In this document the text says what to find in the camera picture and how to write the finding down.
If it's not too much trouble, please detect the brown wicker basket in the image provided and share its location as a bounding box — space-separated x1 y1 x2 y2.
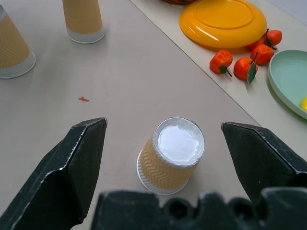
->
163 0 199 6

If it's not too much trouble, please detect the tan ribbed paper cup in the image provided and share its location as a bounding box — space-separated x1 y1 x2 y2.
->
136 116 206 195
62 0 105 44
0 4 36 80

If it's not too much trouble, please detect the orange plastic plate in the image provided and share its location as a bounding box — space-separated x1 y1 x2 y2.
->
179 0 268 49

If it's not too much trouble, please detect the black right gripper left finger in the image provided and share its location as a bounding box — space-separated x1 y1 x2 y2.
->
0 117 108 230

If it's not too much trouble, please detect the mint green plastic plate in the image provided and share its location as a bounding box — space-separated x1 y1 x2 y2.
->
268 49 307 120

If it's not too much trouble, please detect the toy mandarin orange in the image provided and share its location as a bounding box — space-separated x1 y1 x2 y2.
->
209 49 234 78
250 44 275 66
233 57 259 85
247 28 283 51

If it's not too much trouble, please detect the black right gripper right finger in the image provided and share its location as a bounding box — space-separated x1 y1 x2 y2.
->
221 121 307 204

